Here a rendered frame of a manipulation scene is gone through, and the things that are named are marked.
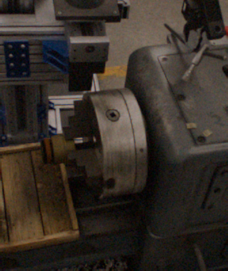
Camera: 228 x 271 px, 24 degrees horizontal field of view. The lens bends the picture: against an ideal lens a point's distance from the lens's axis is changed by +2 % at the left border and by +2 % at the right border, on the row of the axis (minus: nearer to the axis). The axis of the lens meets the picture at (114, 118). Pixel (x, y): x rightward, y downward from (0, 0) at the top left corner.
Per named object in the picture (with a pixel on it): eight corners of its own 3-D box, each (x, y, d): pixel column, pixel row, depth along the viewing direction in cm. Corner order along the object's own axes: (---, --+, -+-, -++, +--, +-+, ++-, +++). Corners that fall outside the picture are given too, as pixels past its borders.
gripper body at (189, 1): (204, 11, 154) (214, -27, 145) (215, 30, 149) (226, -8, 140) (179, 13, 152) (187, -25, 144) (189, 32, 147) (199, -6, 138)
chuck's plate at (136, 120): (113, 122, 180) (127, 66, 154) (136, 209, 164) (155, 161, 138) (103, 124, 179) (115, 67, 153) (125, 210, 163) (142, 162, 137)
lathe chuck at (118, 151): (103, 124, 179) (115, 67, 153) (125, 210, 163) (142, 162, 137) (77, 127, 177) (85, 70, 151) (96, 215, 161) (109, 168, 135)
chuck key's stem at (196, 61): (188, 82, 151) (211, 48, 151) (184, 79, 150) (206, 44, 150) (184, 81, 153) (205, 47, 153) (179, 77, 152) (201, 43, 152)
